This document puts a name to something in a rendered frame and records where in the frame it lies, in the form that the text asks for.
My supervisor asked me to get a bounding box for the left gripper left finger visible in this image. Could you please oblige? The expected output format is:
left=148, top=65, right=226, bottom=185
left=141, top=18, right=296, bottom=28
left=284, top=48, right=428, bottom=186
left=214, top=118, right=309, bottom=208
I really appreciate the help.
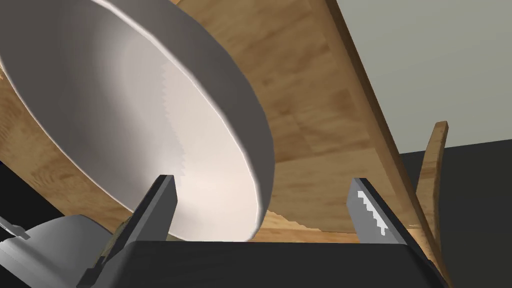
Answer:
left=115, top=174, right=179, bottom=243

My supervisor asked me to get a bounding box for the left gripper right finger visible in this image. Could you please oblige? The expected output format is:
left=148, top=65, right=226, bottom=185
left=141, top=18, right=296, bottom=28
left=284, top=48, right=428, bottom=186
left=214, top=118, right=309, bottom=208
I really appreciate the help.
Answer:
left=346, top=177, right=410, bottom=245

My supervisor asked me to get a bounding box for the white bowl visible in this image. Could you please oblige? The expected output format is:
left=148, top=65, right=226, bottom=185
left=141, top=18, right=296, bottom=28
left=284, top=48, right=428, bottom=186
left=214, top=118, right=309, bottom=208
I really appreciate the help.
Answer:
left=0, top=0, right=277, bottom=243

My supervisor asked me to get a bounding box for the wooden table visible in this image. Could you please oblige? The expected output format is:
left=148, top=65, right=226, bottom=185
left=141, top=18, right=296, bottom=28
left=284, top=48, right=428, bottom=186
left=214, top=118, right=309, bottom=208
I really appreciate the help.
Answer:
left=0, top=0, right=455, bottom=288

